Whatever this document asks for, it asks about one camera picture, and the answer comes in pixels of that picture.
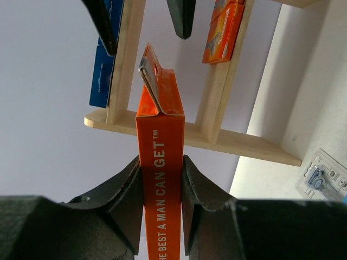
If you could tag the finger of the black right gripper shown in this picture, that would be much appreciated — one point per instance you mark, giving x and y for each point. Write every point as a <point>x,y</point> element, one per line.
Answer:
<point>182,16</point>
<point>101,19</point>

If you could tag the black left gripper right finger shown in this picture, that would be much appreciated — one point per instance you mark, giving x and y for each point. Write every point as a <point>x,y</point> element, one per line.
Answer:
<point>217,225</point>

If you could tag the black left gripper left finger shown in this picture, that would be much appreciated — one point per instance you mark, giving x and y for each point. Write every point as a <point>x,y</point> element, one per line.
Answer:
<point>103,223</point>

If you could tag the orange Gillette Fusion box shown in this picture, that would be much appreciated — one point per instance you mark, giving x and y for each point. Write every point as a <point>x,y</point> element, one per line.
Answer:
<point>224,27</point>

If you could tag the blue Harry's razor box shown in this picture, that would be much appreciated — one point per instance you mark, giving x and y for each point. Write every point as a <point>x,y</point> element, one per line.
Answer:
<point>103,64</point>

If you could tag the orange Gillette Styler box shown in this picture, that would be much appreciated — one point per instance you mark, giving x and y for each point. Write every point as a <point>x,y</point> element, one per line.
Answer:
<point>160,122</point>

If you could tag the clear blister razor pack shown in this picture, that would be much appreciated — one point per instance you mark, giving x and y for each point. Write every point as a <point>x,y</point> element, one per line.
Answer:
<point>323,179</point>

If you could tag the wooden shelf unit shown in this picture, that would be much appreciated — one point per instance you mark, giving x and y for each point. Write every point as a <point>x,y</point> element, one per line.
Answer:
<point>241,107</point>

